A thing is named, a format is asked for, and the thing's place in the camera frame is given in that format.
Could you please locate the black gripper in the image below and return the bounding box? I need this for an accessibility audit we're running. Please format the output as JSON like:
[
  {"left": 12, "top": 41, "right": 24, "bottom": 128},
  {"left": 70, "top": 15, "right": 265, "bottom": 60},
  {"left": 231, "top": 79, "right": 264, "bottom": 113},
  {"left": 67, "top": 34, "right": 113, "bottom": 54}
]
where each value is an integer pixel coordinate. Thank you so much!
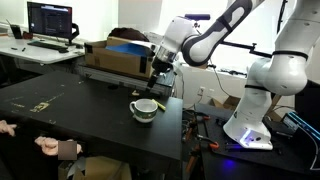
[{"left": 146, "top": 58, "right": 175, "bottom": 90}]

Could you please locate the yellow marker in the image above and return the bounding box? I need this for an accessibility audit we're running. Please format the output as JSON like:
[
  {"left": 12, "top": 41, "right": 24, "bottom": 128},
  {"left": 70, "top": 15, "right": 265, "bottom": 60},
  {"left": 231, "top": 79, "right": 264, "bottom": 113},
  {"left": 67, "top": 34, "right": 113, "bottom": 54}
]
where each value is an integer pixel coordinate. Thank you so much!
[{"left": 151, "top": 98, "right": 167, "bottom": 112}]

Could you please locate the white green ceramic cup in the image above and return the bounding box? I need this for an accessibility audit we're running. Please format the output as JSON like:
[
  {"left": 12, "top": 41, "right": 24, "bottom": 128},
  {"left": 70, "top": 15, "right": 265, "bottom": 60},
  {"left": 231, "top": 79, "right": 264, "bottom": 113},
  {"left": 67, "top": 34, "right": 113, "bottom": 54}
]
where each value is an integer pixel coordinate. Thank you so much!
[{"left": 128, "top": 98, "right": 159, "bottom": 124}]

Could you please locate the white paper sheet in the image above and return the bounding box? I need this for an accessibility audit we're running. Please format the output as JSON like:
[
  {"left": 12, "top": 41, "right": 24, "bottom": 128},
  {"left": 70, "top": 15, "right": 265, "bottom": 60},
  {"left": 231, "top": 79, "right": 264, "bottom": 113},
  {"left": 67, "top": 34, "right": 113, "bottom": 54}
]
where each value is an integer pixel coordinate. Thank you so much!
[{"left": 128, "top": 39, "right": 164, "bottom": 55}]

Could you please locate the blue sheet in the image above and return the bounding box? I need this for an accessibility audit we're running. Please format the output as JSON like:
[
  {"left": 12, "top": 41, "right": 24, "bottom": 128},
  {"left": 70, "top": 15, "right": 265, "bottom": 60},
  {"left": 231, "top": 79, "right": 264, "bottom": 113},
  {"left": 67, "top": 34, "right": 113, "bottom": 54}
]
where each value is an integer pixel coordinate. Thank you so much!
[{"left": 105, "top": 43, "right": 150, "bottom": 58}]

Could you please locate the cardboard box black tape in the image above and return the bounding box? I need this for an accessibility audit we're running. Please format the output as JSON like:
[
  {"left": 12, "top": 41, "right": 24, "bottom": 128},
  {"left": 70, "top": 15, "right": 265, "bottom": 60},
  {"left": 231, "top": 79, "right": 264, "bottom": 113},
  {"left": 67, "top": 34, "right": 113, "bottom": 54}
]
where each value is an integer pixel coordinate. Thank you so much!
[{"left": 83, "top": 35, "right": 161, "bottom": 80}]

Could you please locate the orange black clamp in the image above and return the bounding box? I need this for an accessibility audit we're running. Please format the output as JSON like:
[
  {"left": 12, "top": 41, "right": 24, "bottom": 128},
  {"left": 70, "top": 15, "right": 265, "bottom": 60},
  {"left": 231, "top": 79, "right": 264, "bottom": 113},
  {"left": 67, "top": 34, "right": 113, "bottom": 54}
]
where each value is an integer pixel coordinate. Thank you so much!
[
  {"left": 181, "top": 110, "right": 212, "bottom": 143},
  {"left": 195, "top": 133, "right": 221, "bottom": 150}
]

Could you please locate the flattened brown cardboard box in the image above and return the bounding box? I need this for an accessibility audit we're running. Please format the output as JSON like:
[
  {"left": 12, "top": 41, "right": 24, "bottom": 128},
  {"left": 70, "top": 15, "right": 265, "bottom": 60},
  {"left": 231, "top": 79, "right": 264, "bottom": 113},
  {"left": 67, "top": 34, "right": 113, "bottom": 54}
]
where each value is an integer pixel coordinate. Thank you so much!
[{"left": 207, "top": 95, "right": 242, "bottom": 111}]

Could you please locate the large open cardboard box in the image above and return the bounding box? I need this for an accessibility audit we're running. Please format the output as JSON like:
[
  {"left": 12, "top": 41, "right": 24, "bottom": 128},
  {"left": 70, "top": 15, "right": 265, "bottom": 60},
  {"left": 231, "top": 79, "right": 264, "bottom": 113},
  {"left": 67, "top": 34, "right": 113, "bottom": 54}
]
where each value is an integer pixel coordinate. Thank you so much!
[{"left": 57, "top": 155, "right": 133, "bottom": 180}]

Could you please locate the black keyboard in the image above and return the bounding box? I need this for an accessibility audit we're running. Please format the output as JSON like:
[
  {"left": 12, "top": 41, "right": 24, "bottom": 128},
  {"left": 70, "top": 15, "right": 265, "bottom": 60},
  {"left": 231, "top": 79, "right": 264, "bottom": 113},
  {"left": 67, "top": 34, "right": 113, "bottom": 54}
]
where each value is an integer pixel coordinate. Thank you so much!
[{"left": 27, "top": 40, "right": 70, "bottom": 54}]

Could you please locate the white office desk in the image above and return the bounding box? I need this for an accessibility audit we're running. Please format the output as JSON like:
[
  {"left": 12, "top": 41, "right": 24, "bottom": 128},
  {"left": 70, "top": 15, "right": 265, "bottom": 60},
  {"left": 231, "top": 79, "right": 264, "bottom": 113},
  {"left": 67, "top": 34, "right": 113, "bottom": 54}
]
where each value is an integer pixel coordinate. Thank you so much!
[{"left": 0, "top": 32, "right": 86, "bottom": 65}]

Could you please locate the black monitor lit screen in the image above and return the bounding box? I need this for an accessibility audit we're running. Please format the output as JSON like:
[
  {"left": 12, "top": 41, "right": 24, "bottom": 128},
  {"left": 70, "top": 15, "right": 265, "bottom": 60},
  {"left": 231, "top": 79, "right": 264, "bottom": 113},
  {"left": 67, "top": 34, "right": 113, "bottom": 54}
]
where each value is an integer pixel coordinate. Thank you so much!
[{"left": 26, "top": 1, "right": 81, "bottom": 47}]

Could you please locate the large pink soft toy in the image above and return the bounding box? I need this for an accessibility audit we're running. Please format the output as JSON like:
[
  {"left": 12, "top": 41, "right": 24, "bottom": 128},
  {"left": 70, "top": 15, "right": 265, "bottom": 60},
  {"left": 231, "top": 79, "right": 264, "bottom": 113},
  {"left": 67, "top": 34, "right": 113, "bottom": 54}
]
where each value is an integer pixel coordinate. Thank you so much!
[{"left": 34, "top": 135, "right": 84, "bottom": 157}]

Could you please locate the brown cardboard panel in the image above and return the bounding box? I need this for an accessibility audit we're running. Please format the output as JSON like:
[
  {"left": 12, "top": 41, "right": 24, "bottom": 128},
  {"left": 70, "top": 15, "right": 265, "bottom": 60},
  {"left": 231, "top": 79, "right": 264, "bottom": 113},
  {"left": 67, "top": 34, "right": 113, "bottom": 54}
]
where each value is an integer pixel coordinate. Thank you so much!
[{"left": 265, "top": 94, "right": 285, "bottom": 123}]

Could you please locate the black optical breadboard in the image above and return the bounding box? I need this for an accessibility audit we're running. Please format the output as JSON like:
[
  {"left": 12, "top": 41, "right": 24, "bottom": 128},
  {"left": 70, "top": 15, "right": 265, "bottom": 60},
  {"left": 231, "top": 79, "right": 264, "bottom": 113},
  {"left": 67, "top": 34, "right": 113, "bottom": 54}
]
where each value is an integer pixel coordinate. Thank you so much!
[{"left": 194, "top": 103, "right": 320, "bottom": 180}]

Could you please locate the black tablet device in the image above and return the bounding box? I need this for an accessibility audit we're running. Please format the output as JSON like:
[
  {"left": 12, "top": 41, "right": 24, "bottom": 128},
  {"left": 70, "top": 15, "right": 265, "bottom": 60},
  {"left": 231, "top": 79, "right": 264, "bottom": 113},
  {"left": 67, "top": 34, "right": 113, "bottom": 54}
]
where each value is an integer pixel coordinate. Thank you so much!
[{"left": 5, "top": 19, "right": 24, "bottom": 40}]

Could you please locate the black device blue lit edge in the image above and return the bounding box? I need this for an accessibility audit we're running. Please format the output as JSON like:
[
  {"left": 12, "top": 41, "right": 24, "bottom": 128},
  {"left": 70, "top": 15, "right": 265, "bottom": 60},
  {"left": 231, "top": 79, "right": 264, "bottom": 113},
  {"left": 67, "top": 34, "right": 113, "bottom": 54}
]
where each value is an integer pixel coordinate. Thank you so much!
[{"left": 282, "top": 111, "right": 320, "bottom": 142}]

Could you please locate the black computer case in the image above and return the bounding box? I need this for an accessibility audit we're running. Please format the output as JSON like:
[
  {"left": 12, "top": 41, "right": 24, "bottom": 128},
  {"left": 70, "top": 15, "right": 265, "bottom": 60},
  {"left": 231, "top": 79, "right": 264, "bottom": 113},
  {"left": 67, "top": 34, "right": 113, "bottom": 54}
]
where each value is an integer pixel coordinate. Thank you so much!
[{"left": 294, "top": 79, "right": 320, "bottom": 133}]

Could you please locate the aluminium frame platform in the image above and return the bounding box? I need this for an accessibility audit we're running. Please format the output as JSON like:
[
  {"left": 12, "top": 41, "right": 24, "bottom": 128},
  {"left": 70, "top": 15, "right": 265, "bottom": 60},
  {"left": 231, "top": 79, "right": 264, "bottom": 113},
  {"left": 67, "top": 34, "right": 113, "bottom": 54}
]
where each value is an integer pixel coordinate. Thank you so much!
[{"left": 78, "top": 62, "right": 180, "bottom": 98}]

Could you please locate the white wall outlet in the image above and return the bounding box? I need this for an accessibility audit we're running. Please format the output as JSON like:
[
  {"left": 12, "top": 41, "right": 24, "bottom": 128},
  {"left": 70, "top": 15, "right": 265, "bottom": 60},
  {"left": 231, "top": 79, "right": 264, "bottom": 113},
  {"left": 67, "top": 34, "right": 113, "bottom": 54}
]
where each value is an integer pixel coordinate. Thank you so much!
[{"left": 197, "top": 86, "right": 207, "bottom": 98}]

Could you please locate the black stereo camera bar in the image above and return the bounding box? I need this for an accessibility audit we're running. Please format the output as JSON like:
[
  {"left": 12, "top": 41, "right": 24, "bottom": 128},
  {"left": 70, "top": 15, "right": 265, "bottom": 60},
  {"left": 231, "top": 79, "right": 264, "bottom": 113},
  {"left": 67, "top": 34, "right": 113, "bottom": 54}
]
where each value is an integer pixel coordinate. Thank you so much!
[{"left": 184, "top": 13, "right": 212, "bottom": 21}]

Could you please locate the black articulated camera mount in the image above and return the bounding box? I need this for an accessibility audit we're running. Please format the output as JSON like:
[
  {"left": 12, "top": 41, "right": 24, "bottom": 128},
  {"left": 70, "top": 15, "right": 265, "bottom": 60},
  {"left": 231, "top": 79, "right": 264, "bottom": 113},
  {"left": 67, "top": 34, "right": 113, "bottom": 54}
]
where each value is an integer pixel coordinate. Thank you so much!
[{"left": 194, "top": 19, "right": 282, "bottom": 62}]

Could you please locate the white cable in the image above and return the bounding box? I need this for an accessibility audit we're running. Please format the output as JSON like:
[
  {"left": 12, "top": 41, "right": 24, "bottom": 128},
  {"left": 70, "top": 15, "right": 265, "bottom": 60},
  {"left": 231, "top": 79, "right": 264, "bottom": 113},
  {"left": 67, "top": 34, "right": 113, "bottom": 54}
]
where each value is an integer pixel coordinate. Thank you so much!
[{"left": 309, "top": 132, "right": 320, "bottom": 172}]

